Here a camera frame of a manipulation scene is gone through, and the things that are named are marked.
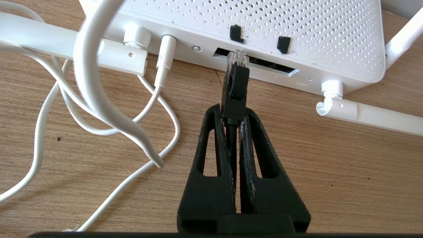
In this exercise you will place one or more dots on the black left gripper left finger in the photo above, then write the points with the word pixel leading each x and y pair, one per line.
pixel 205 198

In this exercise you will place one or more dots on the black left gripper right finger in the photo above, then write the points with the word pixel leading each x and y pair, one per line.
pixel 271 198

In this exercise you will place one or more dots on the white router with four antennas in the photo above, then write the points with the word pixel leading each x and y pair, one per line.
pixel 297 29

